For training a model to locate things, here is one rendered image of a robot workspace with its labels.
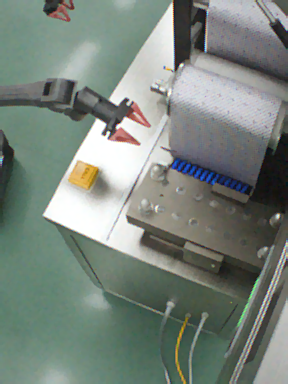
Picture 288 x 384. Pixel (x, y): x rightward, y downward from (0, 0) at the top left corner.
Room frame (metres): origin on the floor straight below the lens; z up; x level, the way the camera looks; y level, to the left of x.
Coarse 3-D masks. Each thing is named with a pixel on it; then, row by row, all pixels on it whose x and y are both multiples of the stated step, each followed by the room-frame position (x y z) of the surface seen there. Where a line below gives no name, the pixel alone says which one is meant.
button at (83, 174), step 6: (78, 162) 0.69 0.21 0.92; (84, 162) 0.69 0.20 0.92; (78, 168) 0.67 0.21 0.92; (84, 168) 0.67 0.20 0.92; (90, 168) 0.66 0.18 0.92; (96, 168) 0.66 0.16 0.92; (72, 174) 0.65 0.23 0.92; (78, 174) 0.65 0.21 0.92; (84, 174) 0.65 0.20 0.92; (90, 174) 0.64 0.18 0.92; (96, 174) 0.65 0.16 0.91; (72, 180) 0.63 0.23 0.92; (78, 180) 0.63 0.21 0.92; (84, 180) 0.63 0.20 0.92; (90, 180) 0.63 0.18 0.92; (84, 186) 0.61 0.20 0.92; (90, 186) 0.62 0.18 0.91
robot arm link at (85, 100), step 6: (78, 90) 0.74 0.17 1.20; (84, 90) 0.74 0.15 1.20; (90, 90) 0.74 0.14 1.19; (78, 96) 0.73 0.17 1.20; (84, 96) 0.72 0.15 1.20; (90, 96) 0.73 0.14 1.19; (96, 96) 0.73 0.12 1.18; (78, 102) 0.72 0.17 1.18; (84, 102) 0.71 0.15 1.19; (90, 102) 0.71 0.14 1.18; (96, 102) 0.72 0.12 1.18; (78, 108) 0.73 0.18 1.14; (84, 108) 0.71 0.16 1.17; (90, 108) 0.70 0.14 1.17
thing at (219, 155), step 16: (176, 128) 0.62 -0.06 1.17; (192, 128) 0.60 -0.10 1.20; (176, 144) 0.62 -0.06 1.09; (192, 144) 0.60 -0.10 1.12; (208, 144) 0.58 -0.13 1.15; (224, 144) 0.56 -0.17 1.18; (192, 160) 0.59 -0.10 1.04; (208, 160) 0.57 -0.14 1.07; (224, 160) 0.55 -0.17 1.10; (240, 160) 0.54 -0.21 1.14; (256, 160) 0.52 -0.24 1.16; (240, 176) 0.53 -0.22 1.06; (256, 176) 0.51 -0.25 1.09
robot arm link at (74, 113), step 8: (72, 80) 0.77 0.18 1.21; (72, 88) 0.76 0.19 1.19; (72, 96) 0.73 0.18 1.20; (56, 104) 0.70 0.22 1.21; (64, 104) 0.70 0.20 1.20; (72, 104) 0.71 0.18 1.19; (56, 112) 0.70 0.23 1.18; (64, 112) 0.74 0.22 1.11; (72, 112) 0.73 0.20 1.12; (80, 112) 0.72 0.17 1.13; (80, 120) 0.73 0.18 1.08
